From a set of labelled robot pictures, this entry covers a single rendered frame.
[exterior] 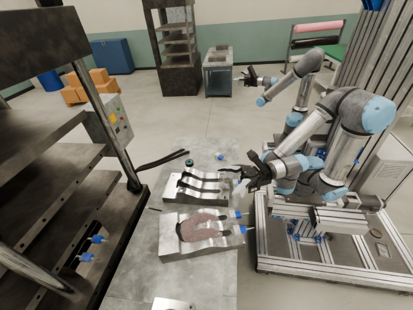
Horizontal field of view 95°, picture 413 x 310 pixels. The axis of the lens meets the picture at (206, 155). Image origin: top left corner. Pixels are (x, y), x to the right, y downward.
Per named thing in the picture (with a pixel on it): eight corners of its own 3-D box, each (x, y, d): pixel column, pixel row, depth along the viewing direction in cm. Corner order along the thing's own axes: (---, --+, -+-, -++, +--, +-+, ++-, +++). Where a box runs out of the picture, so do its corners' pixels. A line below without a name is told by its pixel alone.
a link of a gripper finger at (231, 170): (218, 179, 80) (239, 182, 77) (217, 168, 77) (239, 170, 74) (220, 174, 83) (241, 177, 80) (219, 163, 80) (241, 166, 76)
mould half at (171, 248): (233, 211, 136) (233, 202, 129) (244, 247, 116) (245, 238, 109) (163, 224, 132) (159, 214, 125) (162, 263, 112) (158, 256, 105)
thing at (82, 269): (109, 234, 131) (98, 220, 119) (85, 278, 110) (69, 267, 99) (47, 227, 138) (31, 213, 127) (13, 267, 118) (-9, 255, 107)
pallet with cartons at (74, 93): (121, 91, 565) (112, 65, 517) (112, 104, 502) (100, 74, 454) (82, 95, 567) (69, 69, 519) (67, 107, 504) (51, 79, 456)
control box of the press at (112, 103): (163, 206, 240) (122, 93, 146) (155, 228, 217) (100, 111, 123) (147, 205, 243) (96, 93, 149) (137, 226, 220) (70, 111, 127)
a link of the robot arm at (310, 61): (321, 66, 110) (260, 111, 149) (325, 61, 117) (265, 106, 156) (309, 50, 109) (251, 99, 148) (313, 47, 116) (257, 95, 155)
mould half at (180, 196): (230, 180, 158) (230, 169, 149) (228, 207, 138) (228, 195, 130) (172, 177, 166) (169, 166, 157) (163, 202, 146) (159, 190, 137)
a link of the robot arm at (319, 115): (334, 73, 78) (253, 158, 96) (357, 81, 70) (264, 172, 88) (343, 88, 85) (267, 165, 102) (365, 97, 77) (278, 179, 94)
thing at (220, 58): (232, 74, 620) (232, 42, 562) (232, 98, 476) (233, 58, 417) (211, 74, 629) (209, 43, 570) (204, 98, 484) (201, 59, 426)
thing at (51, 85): (69, 85, 655) (53, 57, 599) (56, 91, 610) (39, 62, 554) (53, 85, 662) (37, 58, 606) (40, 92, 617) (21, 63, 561)
